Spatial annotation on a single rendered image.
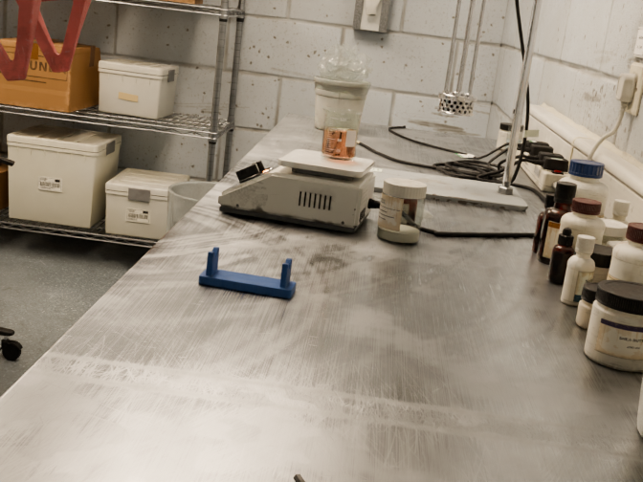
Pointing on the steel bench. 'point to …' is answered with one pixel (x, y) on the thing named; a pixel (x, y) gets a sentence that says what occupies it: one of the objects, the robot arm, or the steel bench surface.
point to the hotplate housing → (304, 198)
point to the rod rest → (212, 276)
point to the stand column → (521, 98)
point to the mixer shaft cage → (460, 106)
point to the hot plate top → (300, 159)
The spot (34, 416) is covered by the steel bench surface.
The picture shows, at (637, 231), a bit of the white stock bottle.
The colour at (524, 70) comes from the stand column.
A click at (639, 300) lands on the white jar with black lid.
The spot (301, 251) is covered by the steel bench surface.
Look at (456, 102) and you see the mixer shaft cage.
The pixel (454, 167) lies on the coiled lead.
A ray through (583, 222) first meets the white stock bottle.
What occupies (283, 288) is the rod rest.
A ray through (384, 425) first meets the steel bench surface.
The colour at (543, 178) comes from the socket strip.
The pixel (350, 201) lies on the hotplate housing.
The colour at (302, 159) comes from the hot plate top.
